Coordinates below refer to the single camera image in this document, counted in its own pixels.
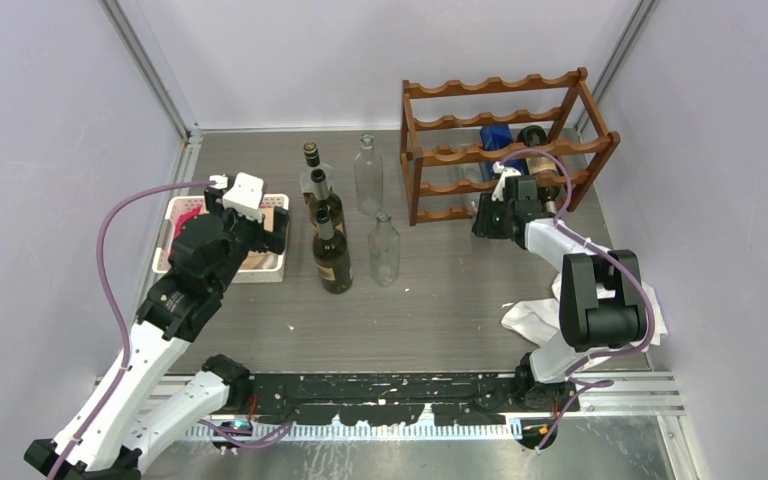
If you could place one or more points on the green wine bottle front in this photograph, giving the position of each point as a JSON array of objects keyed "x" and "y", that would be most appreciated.
[{"x": 331, "y": 254}]

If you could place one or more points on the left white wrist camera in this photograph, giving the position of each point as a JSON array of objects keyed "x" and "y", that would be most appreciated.
[{"x": 242, "y": 193}]

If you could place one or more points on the green wine bottle middle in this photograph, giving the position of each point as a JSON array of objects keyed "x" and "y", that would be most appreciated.
[{"x": 323, "y": 197}]

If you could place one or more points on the white plastic basket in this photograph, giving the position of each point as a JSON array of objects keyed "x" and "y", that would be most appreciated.
[{"x": 257, "y": 268}]

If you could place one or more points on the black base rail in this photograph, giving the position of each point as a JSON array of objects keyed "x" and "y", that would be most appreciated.
[{"x": 386, "y": 399}]

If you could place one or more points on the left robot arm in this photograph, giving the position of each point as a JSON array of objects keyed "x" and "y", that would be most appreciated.
[{"x": 110, "y": 438}]

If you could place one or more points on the beige folded cloth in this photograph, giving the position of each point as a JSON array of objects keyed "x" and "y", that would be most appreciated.
[{"x": 269, "y": 216}]

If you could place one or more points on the clear glass bottle front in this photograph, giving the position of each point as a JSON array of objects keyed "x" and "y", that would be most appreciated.
[{"x": 475, "y": 174}]

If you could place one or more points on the wooden wine rack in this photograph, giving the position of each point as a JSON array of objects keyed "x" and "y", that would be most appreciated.
[{"x": 414, "y": 158}]

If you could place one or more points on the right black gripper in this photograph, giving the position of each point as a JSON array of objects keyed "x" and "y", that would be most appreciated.
[{"x": 484, "y": 227}]

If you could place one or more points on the dark green wine bottle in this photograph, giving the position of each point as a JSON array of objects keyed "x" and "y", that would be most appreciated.
[{"x": 534, "y": 136}]

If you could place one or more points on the white cloth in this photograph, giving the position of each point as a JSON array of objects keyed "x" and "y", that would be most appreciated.
[{"x": 538, "y": 320}]

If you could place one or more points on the clear whisky bottle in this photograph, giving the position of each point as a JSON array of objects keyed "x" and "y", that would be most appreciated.
[{"x": 313, "y": 161}]

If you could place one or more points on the red cloth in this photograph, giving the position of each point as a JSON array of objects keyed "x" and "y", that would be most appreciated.
[{"x": 179, "y": 224}]

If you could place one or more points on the tall clear glass bottle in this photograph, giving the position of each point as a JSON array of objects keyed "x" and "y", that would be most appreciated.
[{"x": 368, "y": 173}]

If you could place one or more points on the blue square glass bottle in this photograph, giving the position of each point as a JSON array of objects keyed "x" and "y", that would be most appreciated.
[{"x": 493, "y": 138}]

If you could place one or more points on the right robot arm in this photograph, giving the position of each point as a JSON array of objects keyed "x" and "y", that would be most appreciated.
[{"x": 603, "y": 311}]

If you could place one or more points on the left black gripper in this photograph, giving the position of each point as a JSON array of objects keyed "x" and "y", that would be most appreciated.
[{"x": 272, "y": 242}]

